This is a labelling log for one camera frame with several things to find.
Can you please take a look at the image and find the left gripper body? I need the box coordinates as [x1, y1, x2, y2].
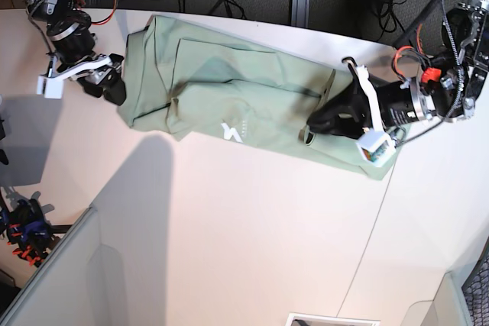
[347, 76, 419, 137]

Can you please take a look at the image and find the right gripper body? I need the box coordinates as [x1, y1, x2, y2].
[47, 22, 124, 86]

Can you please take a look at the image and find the light green polo T-shirt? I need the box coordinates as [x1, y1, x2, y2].
[118, 16, 390, 180]

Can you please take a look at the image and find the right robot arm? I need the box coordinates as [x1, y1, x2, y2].
[25, 0, 127, 106]

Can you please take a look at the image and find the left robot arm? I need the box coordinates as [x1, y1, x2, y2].
[118, 8, 487, 142]

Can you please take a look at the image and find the blue orange clamp pile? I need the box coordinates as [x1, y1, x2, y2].
[1, 197, 54, 268]

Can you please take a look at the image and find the grey partition panel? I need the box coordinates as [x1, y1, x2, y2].
[0, 207, 169, 326]

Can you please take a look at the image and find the grey patterned chair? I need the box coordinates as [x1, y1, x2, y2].
[461, 241, 488, 326]

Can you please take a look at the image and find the white tray at bottom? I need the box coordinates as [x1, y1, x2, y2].
[285, 313, 381, 326]

